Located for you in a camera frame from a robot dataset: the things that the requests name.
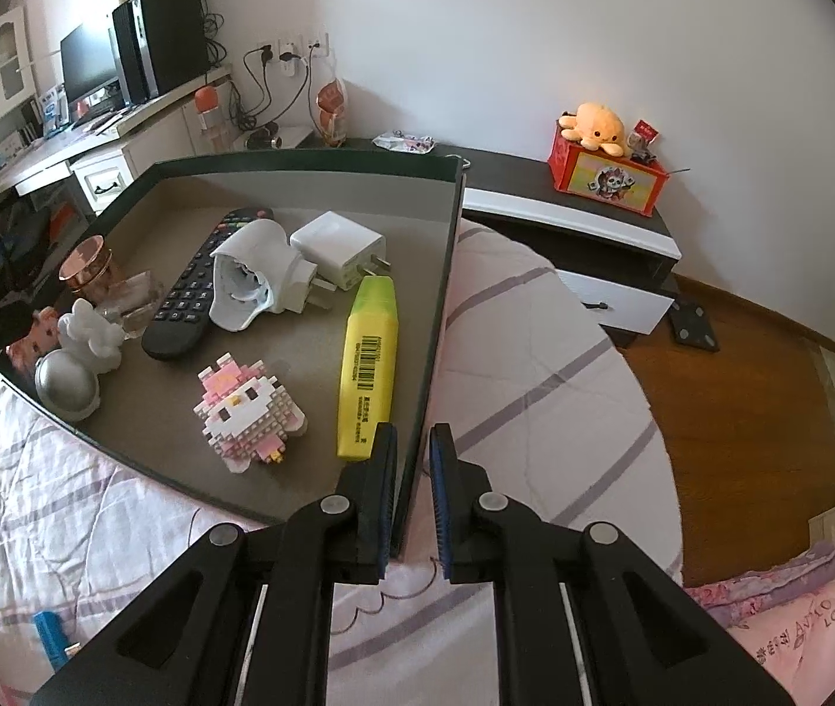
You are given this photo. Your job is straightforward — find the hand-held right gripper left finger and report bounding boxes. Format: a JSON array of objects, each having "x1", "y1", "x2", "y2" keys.
[{"x1": 31, "y1": 422, "x2": 400, "y2": 706}]

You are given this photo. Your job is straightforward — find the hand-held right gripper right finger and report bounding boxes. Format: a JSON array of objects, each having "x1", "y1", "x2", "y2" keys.
[{"x1": 428, "y1": 422, "x2": 793, "y2": 706}]

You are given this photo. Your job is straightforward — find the rose gold metal jar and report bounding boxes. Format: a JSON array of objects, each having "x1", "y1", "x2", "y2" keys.
[{"x1": 58, "y1": 235, "x2": 118, "y2": 306}]

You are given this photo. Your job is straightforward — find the yellow highlighter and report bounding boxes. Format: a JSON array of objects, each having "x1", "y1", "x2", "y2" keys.
[{"x1": 336, "y1": 274, "x2": 398, "y2": 463}]

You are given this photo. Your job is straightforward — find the pink building block figure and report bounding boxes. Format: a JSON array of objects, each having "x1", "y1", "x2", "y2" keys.
[{"x1": 192, "y1": 353, "x2": 310, "y2": 475}]

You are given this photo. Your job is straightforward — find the clear glass bottle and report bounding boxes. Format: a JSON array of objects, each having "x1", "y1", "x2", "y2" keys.
[{"x1": 97, "y1": 272, "x2": 162, "y2": 335}]

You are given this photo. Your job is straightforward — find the black remote control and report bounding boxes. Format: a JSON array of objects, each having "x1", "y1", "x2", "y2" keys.
[{"x1": 141, "y1": 207, "x2": 275, "y2": 363}]

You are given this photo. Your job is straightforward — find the pink box with green rim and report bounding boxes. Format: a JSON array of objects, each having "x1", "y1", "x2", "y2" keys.
[{"x1": 0, "y1": 149, "x2": 468, "y2": 558}]

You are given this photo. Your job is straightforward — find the square white charger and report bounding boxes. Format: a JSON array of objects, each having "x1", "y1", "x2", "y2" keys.
[{"x1": 289, "y1": 211, "x2": 392, "y2": 292}]

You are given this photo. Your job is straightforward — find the small pink figurine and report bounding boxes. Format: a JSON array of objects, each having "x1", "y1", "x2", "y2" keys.
[{"x1": 6, "y1": 307, "x2": 59, "y2": 376}]

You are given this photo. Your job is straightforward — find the silver ball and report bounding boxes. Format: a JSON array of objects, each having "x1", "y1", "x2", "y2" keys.
[{"x1": 35, "y1": 349, "x2": 104, "y2": 422}]

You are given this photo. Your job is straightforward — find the dark bag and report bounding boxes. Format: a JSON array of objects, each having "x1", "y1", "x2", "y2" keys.
[{"x1": 0, "y1": 202, "x2": 80, "y2": 288}]

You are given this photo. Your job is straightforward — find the white figurine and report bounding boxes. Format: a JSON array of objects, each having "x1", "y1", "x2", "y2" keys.
[{"x1": 56, "y1": 298, "x2": 125, "y2": 378}]

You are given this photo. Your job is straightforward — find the white striped quilt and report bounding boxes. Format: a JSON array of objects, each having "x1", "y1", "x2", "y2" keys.
[{"x1": 0, "y1": 217, "x2": 687, "y2": 706}]

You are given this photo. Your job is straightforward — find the blue white box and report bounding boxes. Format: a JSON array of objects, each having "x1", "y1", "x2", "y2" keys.
[{"x1": 38, "y1": 84, "x2": 69, "y2": 134}]

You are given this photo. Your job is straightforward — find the stack of papers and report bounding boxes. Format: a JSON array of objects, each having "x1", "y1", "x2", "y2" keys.
[{"x1": 71, "y1": 106, "x2": 139, "y2": 138}]

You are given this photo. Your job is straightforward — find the white desk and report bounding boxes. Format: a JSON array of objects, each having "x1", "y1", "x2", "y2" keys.
[{"x1": 0, "y1": 66, "x2": 234, "y2": 218}]

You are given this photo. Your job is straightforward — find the black computer monitor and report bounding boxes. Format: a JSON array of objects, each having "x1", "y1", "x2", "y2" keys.
[{"x1": 59, "y1": 22, "x2": 124, "y2": 111}]

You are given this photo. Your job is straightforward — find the black bathroom scale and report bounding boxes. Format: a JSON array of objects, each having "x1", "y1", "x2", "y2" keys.
[{"x1": 666, "y1": 294, "x2": 721, "y2": 351}]

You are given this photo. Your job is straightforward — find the blue plastic toy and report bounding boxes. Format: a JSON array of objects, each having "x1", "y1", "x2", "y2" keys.
[{"x1": 33, "y1": 610, "x2": 69, "y2": 670}]

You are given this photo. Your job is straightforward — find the orange cap bottle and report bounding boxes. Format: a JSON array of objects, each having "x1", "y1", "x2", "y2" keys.
[{"x1": 192, "y1": 86, "x2": 231, "y2": 152}]

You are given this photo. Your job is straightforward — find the dark cabinet with white drawers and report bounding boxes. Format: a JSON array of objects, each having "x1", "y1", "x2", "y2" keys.
[{"x1": 292, "y1": 136, "x2": 683, "y2": 350}]

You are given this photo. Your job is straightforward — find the black computer tower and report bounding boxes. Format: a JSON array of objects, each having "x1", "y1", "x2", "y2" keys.
[{"x1": 109, "y1": 0, "x2": 211, "y2": 105}]

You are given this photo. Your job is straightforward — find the red printed box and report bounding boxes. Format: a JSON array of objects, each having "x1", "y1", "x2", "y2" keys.
[{"x1": 545, "y1": 121, "x2": 670, "y2": 218}]

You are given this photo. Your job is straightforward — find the small snack packet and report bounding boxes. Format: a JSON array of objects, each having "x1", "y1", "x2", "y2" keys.
[{"x1": 373, "y1": 131, "x2": 439, "y2": 155}]

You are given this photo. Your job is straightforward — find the orange snack bag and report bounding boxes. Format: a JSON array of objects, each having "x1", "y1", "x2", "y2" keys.
[{"x1": 312, "y1": 77, "x2": 350, "y2": 148}]

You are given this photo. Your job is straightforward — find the pink printed blanket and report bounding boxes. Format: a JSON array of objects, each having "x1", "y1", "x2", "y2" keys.
[{"x1": 683, "y1": 537, "x2": 835, "y2": 706}]

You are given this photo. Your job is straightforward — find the yellow octopus plush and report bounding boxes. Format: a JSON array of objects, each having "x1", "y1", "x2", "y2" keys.
[{"x1": 558, "y1": 101, "x2": 628, "y2": 158}]

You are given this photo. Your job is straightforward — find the black cables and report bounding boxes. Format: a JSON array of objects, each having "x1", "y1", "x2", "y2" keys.
[{"x1": 229, "y1": 44, "x2": 315, "y2": 134}]

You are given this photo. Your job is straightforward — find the white wall outlet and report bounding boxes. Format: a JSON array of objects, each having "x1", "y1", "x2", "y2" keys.
[{"x1": 255, "y1": 29, "x2": 331, "y2": 79}]

